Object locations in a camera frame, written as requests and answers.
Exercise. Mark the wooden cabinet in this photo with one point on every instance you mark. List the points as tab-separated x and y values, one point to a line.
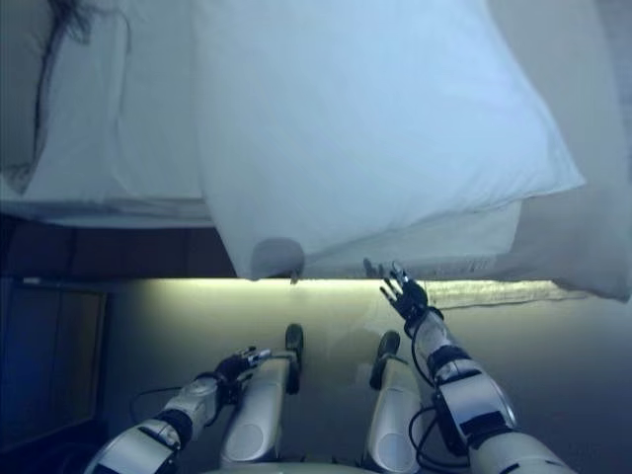
49	355

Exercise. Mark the brown bed frame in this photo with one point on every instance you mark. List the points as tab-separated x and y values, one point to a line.
123	247

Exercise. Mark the right black robot foot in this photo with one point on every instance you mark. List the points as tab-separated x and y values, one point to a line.
388	343

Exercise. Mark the black robot foot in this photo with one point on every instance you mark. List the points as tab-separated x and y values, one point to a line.
294	338
388	343

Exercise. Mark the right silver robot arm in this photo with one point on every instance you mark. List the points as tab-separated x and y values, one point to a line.
469	395

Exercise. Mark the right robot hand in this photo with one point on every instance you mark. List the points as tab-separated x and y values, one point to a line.
412	296

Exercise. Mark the left silver robot leg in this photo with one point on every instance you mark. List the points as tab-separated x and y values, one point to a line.
257	419

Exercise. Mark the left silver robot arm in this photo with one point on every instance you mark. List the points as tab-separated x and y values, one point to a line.
192	400

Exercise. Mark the white sheeted mattress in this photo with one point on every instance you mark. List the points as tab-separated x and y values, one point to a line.
148	123

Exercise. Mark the white duvet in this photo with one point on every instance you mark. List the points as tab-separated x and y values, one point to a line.
370	123

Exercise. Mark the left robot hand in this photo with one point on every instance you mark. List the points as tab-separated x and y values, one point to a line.
232	372

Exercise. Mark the left black robot foot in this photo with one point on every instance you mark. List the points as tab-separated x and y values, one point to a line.
294	338

